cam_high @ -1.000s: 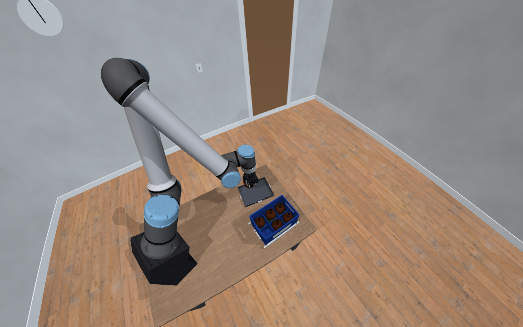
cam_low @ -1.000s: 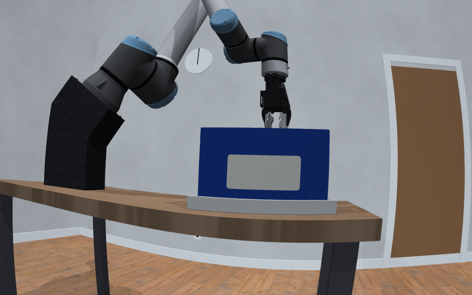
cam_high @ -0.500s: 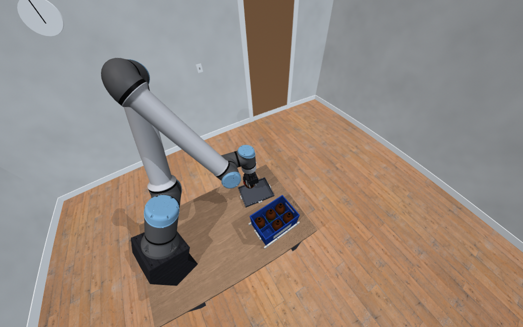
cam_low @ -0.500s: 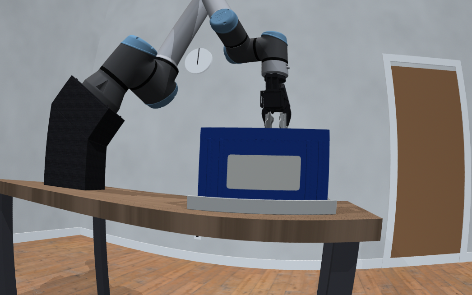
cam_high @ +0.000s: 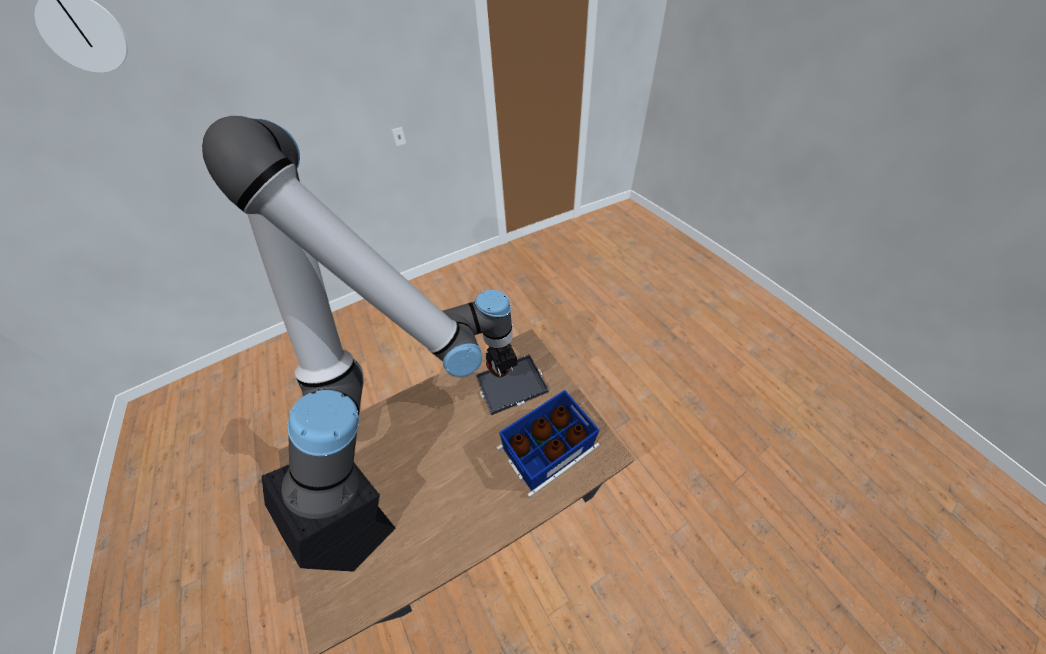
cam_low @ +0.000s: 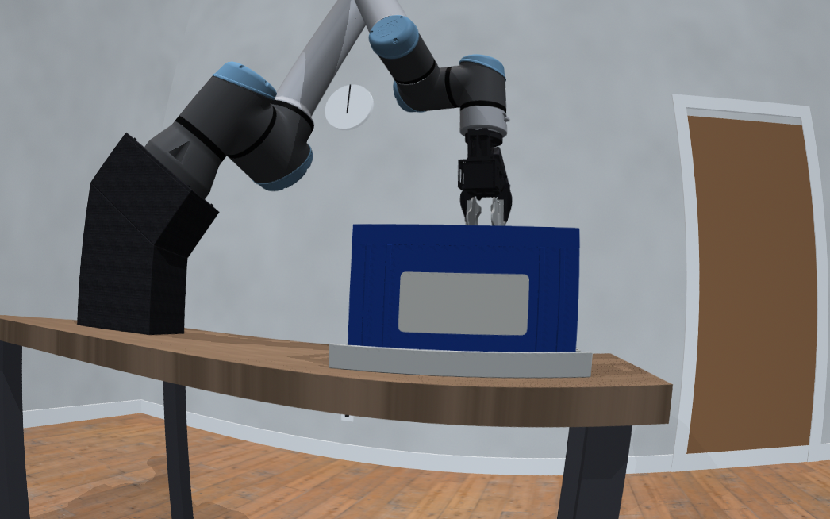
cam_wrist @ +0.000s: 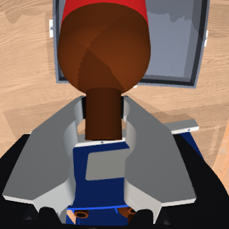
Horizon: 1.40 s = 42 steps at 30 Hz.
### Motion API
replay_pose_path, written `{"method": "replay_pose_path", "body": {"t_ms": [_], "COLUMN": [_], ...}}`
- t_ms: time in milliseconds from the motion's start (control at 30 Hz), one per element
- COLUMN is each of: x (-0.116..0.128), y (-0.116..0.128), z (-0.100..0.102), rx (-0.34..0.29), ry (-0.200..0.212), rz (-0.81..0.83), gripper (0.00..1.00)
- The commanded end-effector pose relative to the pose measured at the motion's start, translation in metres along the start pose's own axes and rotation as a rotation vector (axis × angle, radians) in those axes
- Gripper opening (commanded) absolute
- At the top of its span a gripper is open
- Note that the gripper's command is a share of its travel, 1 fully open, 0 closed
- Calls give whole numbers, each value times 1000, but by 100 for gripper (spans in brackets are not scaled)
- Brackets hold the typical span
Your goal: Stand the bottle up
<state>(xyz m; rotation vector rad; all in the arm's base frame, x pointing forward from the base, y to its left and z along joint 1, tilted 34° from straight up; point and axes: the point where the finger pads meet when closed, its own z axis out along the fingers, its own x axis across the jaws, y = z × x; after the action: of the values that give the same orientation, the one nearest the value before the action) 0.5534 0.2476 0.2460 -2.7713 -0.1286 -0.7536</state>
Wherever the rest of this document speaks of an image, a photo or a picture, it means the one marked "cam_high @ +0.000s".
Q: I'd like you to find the grey flat bar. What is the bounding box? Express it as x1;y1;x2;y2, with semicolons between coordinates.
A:
497;401;600;498

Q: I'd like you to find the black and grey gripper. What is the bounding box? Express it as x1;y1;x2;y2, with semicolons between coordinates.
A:
486;344;518;377

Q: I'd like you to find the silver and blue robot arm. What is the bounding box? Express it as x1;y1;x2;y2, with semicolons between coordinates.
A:
202;116;513;519

